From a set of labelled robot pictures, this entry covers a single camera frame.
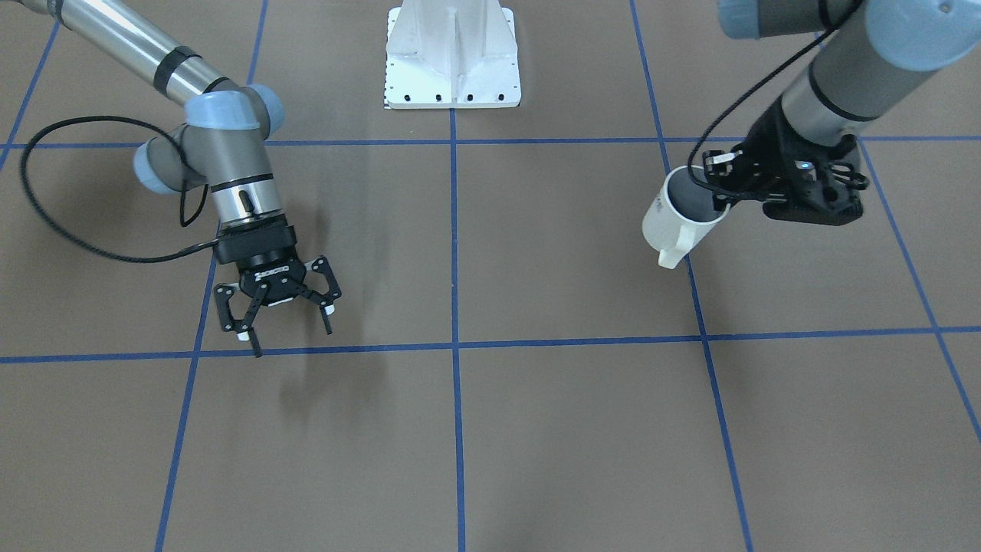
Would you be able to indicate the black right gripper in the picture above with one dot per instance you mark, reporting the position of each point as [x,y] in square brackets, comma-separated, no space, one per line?
[259,257]

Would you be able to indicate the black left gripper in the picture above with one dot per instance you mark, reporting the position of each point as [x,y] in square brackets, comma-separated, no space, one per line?
[766,159]

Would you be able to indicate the white mug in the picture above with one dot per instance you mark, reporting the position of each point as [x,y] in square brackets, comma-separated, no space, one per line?
[680,216]

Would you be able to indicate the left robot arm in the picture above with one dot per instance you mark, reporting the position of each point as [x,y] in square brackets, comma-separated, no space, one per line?
[869,55]

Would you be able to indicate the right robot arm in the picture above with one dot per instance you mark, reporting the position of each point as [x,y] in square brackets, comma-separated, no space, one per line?
[219,148]

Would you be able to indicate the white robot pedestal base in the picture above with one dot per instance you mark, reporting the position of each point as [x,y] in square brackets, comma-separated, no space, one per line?
[451,55]

